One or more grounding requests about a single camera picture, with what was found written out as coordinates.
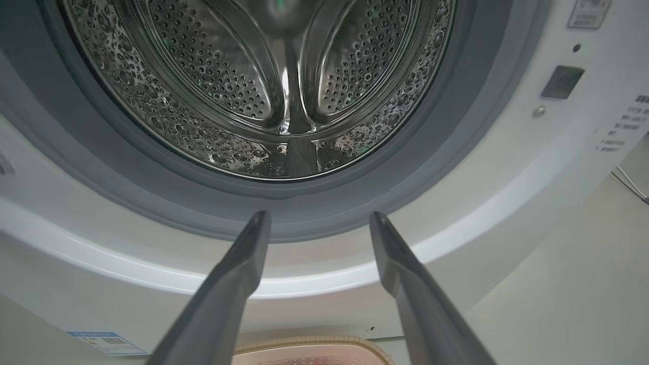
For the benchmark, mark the blue energy label sticker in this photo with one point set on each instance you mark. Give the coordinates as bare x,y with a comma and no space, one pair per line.
109,343

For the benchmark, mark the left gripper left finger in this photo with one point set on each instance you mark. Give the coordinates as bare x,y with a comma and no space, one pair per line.
218,309

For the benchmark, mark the cream perforated laundry basket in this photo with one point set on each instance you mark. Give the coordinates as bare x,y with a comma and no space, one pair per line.
314,342

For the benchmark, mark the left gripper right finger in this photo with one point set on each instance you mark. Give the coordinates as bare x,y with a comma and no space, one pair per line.
426,314

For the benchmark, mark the white front-load washing machine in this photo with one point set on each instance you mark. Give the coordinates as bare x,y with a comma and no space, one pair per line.
507,203

